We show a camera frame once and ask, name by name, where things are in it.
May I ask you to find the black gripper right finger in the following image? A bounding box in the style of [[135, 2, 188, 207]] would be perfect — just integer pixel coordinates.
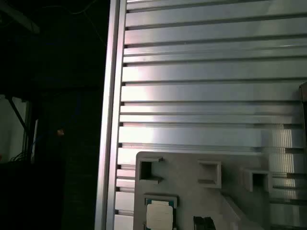
[[203, 217, 217, 230]]

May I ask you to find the silver CPU green edge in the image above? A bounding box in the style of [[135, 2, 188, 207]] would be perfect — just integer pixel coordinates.
[[144, 198, 177, 230]]

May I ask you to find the grey plastic parts rack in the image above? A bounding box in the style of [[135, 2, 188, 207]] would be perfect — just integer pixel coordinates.
[[133, 150, 273, 230]]

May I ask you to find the black open PC case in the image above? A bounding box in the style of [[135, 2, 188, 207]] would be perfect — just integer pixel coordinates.
[[298, 82, 307, 104]]

